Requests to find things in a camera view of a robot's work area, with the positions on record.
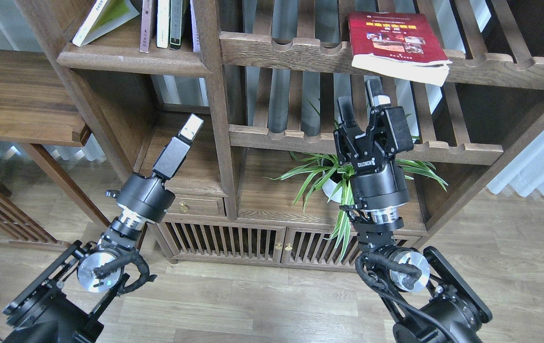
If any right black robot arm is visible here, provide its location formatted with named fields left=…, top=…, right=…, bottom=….
left=334, top=79, right=493, bottom=343

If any dark green upright book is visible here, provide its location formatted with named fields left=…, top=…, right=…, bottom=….
left=168, top=0, right=190, bottom=50

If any white plant pot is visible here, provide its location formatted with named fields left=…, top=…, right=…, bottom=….
left=322, top=173, right=351, bottom=205

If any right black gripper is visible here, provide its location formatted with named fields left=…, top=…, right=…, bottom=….
left=334, top=78, right=413, bottom=178

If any white upright book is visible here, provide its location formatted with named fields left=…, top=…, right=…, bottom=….
left=156, top=0, right=171, bottom=49

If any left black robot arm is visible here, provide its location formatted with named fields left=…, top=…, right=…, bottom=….
left=3, top=114, right=204, bottom=343

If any yellow green book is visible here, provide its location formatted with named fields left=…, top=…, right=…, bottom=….
left=72, top=0, right=139, bottom=46

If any green spider plant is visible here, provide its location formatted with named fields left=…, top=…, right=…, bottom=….
left=278, top=153, right=447, bottom=254

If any pale upright book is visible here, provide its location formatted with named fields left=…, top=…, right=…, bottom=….
left=190, top=0, right=201, bottom=53

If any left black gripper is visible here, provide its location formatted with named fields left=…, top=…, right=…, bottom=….
left=153, top=113, right=204, bottom=180

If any red book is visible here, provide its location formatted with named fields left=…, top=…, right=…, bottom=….
left=348, top=11, right=452, bottom=87

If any dark brown book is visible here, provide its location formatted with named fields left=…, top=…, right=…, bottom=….
left=139, top=0, right=156, bottom=53

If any wooden side table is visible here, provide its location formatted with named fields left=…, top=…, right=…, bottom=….
left=0, top=50, right=110, bottom=250

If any dark wooden bookshelf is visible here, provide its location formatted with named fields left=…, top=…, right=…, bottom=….
left=17, top=0, right=544, bottom=271

